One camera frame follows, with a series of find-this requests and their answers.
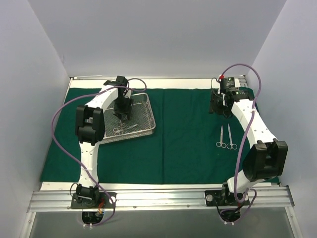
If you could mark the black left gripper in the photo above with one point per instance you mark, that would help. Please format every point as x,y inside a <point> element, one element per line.
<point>122,109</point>

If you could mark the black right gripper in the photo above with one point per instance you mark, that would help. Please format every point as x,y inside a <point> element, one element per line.
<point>216,103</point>

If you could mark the metal mesh instrument tray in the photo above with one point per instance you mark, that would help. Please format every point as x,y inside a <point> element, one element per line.
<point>141,114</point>

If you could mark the steel forceps long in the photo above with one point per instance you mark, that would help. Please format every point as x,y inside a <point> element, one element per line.
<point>122,127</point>

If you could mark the steel surgical scissors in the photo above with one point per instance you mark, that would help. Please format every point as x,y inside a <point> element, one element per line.
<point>220,143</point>

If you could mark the steel hemostat clamp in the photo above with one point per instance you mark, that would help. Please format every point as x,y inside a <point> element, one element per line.
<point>230,145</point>

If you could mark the green surgical cloth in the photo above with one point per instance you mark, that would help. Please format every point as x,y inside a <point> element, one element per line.
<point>182,149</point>

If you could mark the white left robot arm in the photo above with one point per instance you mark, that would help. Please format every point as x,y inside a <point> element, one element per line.
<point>90,130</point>

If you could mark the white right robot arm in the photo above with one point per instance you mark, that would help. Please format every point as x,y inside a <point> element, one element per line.
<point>261,155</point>

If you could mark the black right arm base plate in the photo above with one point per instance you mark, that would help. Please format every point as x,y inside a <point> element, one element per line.
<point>220,198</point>

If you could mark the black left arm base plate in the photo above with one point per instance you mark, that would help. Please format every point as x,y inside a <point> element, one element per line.
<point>78,202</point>

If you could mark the aluminium front rail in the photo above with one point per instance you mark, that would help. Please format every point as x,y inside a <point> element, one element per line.
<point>151,200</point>

